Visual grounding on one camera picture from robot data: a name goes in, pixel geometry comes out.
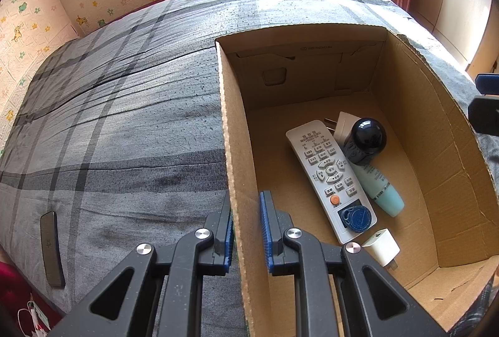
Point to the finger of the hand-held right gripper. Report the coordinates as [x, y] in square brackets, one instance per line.
[489, 83]
[485, 115]

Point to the black smartphone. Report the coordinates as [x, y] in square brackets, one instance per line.
[52, 249]

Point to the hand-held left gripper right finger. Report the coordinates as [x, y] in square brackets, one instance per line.
[266, 231]

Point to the cardboard box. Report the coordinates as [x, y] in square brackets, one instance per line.
[421, 204]

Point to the teal cosmetic tube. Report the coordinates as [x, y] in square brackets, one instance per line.
[384, 189]

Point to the white remote control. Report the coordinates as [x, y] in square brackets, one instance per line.
[323, 165]

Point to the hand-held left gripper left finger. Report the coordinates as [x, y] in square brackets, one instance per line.
[229, 243]

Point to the black round-cap bottle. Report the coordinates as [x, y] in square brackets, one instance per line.
[368, 134]

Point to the plaid clothing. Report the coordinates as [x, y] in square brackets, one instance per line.
[481, 306]

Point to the large white plug charger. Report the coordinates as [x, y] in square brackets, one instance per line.
[343, 126]

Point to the small white plug charger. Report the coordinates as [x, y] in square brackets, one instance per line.
[382, 248]

